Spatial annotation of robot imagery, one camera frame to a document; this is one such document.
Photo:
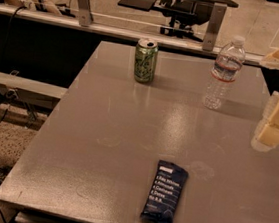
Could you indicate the dark blue rxbar wrapper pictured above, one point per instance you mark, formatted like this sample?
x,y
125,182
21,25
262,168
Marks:
x,y
164,193

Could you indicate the green soda can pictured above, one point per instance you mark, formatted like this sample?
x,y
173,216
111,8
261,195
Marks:
x,y
146,53

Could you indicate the clear plastic water bottle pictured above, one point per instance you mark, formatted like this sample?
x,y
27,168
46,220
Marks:
x,y
228,63

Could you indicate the black office chair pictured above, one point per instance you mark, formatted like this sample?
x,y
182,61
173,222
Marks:
x,y
183,14

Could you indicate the right metal rail bracket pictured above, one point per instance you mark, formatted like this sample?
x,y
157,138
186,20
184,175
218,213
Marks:
x,y
214,24

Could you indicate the metal rail bracket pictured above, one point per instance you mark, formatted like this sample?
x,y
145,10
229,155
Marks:
x,y
84,13
214,24

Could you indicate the left metal rail bracket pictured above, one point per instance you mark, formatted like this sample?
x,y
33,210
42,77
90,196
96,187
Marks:
x,y
84,13

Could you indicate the metal barrier rail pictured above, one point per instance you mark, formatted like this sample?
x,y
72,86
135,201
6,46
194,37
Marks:
x,y
165,42

